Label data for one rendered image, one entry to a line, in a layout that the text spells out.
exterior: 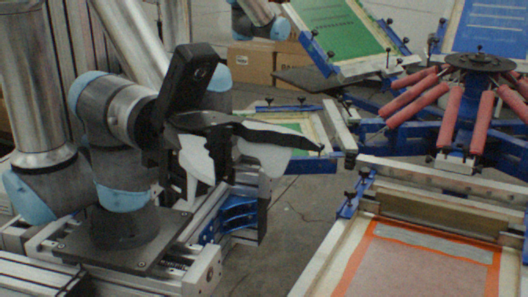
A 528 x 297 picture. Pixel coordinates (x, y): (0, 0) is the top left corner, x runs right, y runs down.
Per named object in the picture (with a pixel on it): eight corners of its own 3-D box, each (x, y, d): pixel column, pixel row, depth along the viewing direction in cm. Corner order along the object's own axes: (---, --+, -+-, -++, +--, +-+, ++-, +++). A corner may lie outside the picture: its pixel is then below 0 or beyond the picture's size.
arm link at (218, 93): (210, 120, 139) (208, 74, 133) (181, 109, 147) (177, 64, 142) (241, 109, 147) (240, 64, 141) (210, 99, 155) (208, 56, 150)
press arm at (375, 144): (197, 163, 223) (196, 150, 220) (198, 156, 228) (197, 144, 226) (465, 155, 230) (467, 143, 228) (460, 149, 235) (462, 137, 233)
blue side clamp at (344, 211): (349, 233, 162) (350, 215, 159) (334, 229, 164) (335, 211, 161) (373, 191, 186) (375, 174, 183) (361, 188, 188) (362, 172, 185)
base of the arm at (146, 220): (75, 242, 104) (67, 203, 100) (115, 206, 117) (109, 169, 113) (137, 256, 100) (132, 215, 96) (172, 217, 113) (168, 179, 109)
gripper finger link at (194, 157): (213, 230, 44) (205, 186, 53) (218, 169, 42) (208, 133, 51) (177, 231, 43) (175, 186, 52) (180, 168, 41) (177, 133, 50)
